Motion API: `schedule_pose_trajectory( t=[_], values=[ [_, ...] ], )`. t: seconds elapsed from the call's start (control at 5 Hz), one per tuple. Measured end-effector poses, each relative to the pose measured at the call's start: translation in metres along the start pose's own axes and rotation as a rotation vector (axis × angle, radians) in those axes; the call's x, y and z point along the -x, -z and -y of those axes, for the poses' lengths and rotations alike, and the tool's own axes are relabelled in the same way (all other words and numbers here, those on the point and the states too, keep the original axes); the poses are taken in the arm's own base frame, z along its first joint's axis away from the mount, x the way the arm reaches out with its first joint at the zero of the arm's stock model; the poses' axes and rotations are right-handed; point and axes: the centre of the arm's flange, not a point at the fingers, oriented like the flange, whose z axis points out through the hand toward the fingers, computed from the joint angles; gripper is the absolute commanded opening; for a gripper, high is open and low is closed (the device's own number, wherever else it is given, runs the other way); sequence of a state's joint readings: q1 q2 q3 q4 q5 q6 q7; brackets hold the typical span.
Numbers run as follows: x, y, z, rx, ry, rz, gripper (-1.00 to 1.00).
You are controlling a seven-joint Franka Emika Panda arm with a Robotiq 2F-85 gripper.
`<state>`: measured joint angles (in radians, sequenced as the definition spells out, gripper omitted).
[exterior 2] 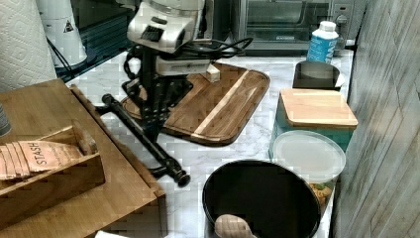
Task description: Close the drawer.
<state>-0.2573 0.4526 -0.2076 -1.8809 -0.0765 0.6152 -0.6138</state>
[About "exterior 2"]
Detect wooden drawer with black handle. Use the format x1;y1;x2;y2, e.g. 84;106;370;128
69;84;190;238

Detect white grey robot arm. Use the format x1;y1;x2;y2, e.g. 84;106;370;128
123;0;210;141

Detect wooden spoon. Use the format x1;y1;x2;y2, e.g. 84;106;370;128
215;214;257;238

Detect wooden cutting board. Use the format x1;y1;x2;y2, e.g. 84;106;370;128
121;61;271;148

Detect wooden drawer cabinet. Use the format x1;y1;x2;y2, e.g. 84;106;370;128
1;79;167;238

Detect clear plastic snack tub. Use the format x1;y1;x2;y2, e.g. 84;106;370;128
269;130;346;209

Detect teal box with wooden lid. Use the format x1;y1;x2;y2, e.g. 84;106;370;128
268;88;359;159

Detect black round utensil holder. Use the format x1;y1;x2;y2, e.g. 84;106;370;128
202;160;321;238

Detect blue white plastic bottle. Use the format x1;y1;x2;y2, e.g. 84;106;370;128
306;21;339;63

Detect silver toaster oven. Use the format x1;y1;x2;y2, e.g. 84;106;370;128
231;0;368;57

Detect pink Stash tea packets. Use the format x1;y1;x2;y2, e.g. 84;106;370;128
1;141;83;180

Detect black square cup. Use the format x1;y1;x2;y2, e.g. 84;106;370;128
292;60;341;90

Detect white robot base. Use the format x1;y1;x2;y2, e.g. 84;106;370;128
36;0;87;67

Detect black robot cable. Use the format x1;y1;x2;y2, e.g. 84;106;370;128
122;37;255;80

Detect white paper towel roll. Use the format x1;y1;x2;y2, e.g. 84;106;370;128
0;0;56;92

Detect grey spice shaker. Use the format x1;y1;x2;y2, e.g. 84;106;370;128
0;104;11;136

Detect white butter block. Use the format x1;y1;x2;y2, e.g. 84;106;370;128
204;64;220;82

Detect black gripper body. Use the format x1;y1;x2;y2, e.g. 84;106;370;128
122;49;193;142

